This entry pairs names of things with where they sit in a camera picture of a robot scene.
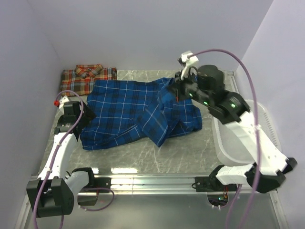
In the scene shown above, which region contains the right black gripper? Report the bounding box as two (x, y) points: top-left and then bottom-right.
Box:
(168, 67), (212, 106)

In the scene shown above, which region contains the blue plaid long sleeve shirt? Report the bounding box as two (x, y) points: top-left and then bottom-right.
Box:
(81, 78), (203, 150)

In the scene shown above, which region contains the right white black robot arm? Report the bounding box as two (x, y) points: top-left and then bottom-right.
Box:
(167, 65), (297, 193)

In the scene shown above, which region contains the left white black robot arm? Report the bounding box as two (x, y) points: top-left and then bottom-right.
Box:
(26, 96), (96, 218)

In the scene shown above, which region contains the folded orange plaid shirt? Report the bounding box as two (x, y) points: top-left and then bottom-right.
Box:
(60, 64), (117, 95)

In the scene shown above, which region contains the white plastic basin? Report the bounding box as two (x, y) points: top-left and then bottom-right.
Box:
(212, 103), (282, 166)

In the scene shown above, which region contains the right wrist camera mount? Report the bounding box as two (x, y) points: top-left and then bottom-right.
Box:
(178, 51), (199, 80)

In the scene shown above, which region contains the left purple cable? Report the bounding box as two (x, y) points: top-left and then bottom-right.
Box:
(32, 90), (115, 229)

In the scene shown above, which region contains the purple cable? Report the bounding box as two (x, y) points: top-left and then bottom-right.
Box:
(32, 90), (115, 229)
(190, 49), (263, 229)

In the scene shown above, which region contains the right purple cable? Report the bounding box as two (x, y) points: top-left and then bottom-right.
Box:
(190, 49), (263, 229)

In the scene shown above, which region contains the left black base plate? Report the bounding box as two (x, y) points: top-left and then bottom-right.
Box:
(80, 177), (112, 193)

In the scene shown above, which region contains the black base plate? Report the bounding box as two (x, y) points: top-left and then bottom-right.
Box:
(191, 176), (237, 192)
(80, 177), (112, 193)

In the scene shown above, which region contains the aluminium mounting rail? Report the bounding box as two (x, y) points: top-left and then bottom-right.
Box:
(95, 174), (225, 195)

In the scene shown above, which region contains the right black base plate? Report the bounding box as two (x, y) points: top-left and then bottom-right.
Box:
(191, 176), (237, 192)

